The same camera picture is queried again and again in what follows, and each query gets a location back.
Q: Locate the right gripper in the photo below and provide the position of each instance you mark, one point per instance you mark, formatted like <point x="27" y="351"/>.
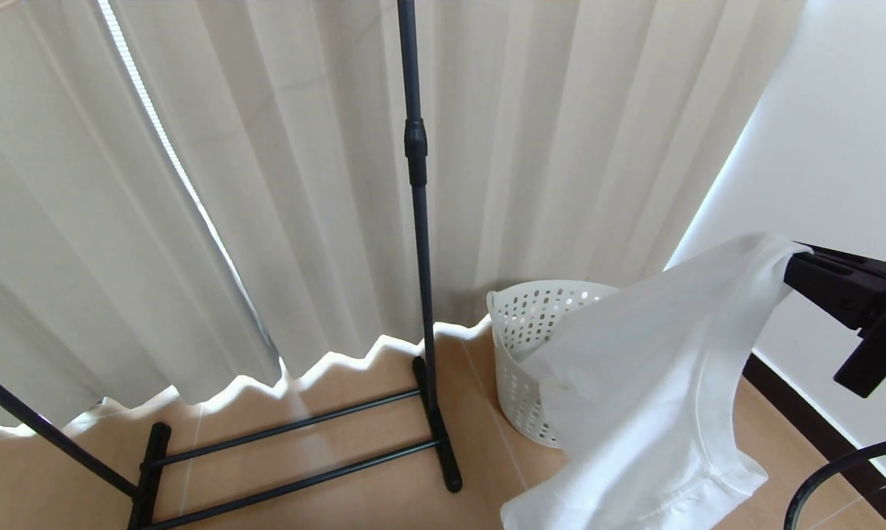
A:
<point x="881" y="346"/>

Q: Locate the white printed shirt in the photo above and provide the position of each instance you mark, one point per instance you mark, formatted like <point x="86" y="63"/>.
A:
<point x="634" y="405"/>

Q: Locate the white laundry basket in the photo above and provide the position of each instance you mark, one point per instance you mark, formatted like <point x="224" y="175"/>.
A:
<point x="520" y="324"/>

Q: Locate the black clothes rack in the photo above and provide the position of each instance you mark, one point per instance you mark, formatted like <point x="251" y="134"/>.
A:
<point x="416" y="147"/>

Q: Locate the beige curtain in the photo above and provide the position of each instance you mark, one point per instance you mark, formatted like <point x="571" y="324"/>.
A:
<point x="561" y="110"/>

